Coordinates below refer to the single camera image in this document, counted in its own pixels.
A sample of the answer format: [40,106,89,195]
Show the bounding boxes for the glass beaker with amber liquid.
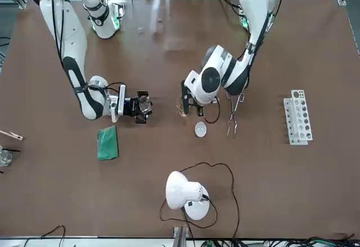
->
[175,94,188,118]

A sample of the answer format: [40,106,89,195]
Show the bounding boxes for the folded green cloth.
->
[97,125,120,162]

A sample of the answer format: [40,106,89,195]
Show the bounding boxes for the metal crucible tongs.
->
[226,91,245,138]

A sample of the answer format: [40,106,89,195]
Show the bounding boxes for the small white dish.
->
[194,121,209,138]

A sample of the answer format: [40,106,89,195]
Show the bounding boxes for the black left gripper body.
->
[180,79,202,108]

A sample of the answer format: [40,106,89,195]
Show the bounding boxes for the white desk lamp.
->
[165,170,211,221]

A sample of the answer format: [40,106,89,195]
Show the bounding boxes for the white test tube rack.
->
[283,89,313,146]

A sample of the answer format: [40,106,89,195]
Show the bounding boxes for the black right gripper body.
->
[123,96,140,117]

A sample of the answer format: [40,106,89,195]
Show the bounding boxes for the wooden test tube clamp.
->
[0,129,25,142]

